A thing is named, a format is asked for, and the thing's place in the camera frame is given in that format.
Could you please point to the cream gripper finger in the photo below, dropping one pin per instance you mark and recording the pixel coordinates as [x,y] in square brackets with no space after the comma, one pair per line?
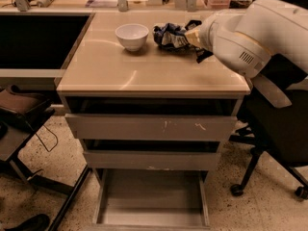
[193,37]

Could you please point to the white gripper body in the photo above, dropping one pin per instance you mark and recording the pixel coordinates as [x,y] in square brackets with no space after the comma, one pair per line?
[205,33]

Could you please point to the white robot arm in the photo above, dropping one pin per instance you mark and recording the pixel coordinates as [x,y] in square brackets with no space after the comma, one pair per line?
[245,41]

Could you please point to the beige drawer cabinet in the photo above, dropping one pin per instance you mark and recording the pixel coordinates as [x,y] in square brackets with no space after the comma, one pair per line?
[105,79]

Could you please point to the middle drawer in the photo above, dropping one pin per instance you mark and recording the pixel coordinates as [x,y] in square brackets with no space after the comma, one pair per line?
[151,160]

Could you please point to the top drawer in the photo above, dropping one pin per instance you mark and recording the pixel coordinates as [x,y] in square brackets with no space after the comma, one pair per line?
[151,127]

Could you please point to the open bottom drawer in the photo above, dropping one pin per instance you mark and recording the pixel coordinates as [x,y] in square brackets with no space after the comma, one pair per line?
[151,200]

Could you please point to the crumpled blue chip bag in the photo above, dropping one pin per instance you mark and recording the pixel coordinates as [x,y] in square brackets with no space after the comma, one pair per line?
[171,37]

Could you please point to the white ceramic bowl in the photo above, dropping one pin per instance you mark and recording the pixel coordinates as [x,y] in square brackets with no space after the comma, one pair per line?
[132,36]

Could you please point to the black office chair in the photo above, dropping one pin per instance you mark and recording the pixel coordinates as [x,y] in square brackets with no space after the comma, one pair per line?
[283,133]

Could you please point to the dark brown stool chair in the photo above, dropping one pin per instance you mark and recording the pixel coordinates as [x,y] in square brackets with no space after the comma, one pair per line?
[22,114]

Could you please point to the black metal table leg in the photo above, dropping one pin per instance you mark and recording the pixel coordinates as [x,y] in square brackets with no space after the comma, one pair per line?
[71,195]

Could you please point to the black shoe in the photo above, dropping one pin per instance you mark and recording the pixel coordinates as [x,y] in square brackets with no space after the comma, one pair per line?
[37,223]

